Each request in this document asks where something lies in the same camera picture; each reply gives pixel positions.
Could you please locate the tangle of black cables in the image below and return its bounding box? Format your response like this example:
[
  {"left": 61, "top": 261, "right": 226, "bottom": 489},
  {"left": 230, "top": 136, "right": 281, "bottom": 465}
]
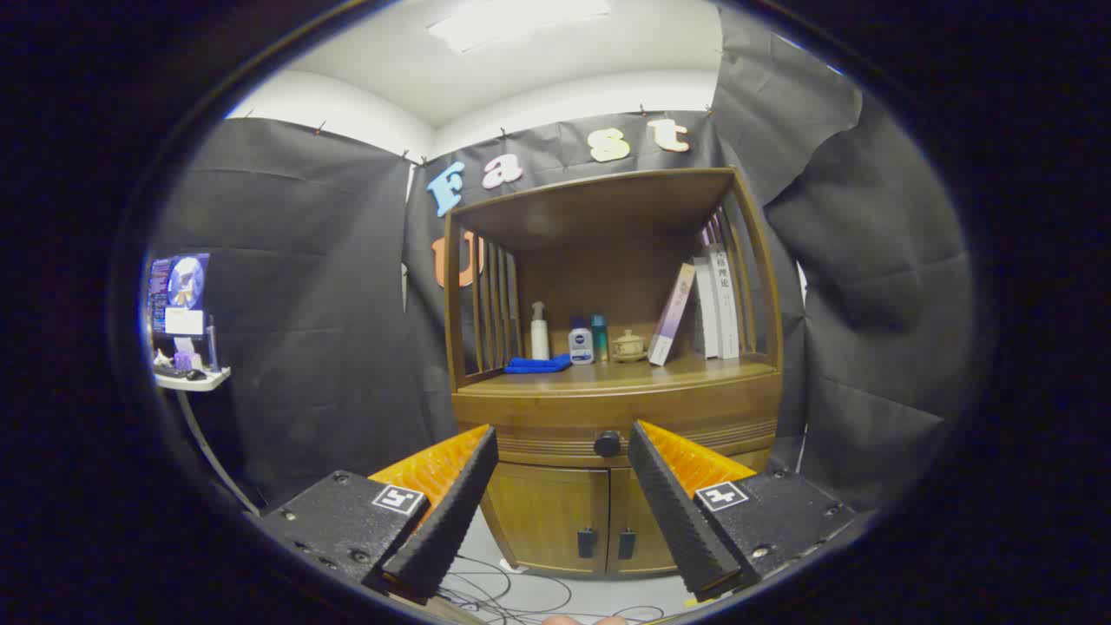
[{"left": 438, "top": 556, "right": 665, "bottom": 624}]

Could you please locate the wooden cabinet door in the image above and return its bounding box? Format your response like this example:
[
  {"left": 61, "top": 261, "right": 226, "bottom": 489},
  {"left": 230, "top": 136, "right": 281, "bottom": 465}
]
[
  {"left": 483, "top": 463, "right": 610, "bottom": 576},
  {"left": 608, "top": 467, "right": 687, "bottom": 579}
]

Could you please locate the wooden countertop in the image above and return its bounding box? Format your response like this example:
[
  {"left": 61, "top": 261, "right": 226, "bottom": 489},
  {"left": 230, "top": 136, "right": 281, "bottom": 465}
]
[{"left": 457, "top": 352, "right": 778, "bottom": 398}]

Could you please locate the white wall shelf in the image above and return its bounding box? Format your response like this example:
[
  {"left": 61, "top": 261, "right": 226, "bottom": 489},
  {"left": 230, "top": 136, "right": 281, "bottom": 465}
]
[{"left": 154, "top": 366, "right": 232, "bottom": 392}]

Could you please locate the purple and white book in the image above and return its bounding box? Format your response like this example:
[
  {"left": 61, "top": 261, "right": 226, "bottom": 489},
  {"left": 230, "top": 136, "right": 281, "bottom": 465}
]
[{"left": 648, "top": 262, "right": 697, "bottom": 367}]

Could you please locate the wooden drawer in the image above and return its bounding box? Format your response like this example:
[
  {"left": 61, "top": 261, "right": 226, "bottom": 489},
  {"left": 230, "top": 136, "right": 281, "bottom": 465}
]
[{"left": 453, "top": 391, "right": 782, "bottom": 470}]

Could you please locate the thin white book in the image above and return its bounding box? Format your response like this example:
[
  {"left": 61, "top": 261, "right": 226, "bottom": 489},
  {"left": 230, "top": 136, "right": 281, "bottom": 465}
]
[{"left": 692, "top": 256, "right": 718, "bottom": 359}]

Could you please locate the blue folded cloth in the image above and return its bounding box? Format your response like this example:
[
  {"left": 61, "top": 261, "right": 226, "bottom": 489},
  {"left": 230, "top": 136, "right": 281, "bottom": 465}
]
[{"left": 504, "top": 354, "right": 573, "bottom": 375}]

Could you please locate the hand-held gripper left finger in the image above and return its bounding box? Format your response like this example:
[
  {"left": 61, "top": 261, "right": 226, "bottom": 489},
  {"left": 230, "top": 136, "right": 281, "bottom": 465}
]
[{"left": 258, "top": 424, "right": 501, "bottom": 604}]

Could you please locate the ceiling light panel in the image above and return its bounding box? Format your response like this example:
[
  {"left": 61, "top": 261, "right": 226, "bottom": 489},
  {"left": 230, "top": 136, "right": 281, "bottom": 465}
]
[{"left": 425, "top": 0, "right": 613, "bottom": 55}]

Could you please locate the wooden cabinet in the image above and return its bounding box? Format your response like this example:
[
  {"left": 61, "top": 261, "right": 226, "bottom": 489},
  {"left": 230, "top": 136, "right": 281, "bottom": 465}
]
[{"left": 443, "top": 167, "right": 785, "bottom": 581}]

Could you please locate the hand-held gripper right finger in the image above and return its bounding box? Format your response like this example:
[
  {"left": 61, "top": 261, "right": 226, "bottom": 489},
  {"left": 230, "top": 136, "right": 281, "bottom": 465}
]
[{"left": 627, "top": 420, "right": 858, "bottom": 602}]

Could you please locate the thick white book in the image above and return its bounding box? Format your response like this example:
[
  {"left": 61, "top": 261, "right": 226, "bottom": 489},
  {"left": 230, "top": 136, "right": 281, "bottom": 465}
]
[{"left": 707, "top": 243, "right": 741, "bottom": 360}]

